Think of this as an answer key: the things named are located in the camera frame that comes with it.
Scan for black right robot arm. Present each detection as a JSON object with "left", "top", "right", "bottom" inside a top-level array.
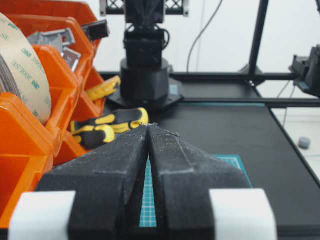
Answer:
[{"left": 120, "top": 0, "right": 278, "bottom": 240}]

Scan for beige double-sided tape roll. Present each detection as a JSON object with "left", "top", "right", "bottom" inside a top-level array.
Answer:
[{"left": 0, "top": 14, "right": 52, "bottom": 124}]

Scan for yellow-black utility knife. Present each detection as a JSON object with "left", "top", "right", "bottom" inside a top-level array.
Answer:
[{"left": 85, "top": 75, "right": 121, "bottom": 101}]

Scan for small grey cap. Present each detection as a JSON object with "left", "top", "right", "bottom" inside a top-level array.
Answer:
[{"left": 298, "top": 136, "right": 311, "bottom": 150}]

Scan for orange plastic container rack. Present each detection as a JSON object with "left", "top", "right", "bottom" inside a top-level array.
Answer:
[{"left": 0, "top": 0, "right": 105, "bottom": 230}]

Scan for black extrusion piece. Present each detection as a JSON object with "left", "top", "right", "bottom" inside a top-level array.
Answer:
[{"left": 81, "top": 19, "right": 110, "bottom": 41}]

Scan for short yellow-black screwdriver handle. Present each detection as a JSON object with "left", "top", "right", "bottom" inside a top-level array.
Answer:
[{"left": 70, "top": 107, "right": 149, "bottom": 134}]

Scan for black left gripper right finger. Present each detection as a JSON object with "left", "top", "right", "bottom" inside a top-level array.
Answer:
[{"left": 147, "top": 122, "right": 278, "bottom": 240}]

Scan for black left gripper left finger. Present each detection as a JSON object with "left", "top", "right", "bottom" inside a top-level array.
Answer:
[{"left": 7, "top": 124, "right": 148, "bottom": 240}]

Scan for green cutting mat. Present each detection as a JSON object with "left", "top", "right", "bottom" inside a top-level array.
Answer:
[{"left": 139, "top": 154, "right": 253, "bottom": 228}]

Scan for long yellow-black screwdriver handle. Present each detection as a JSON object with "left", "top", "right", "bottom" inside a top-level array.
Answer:
[{"left": 72, "top": 124, "right": 116, "bottom": 150}]

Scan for grey metal corner bracket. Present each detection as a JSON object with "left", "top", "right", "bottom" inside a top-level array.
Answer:
[
  {"left": 61, "top": 47, "right": 82, "bottom": 72},
  {"left": 27, "top": 27, "right": 76, "bottom": 52}
]

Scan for black aluminium frame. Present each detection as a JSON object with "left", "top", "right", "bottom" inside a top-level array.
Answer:
[{"left": 99, "top": 0, "right": 320, "bottom": 111}]

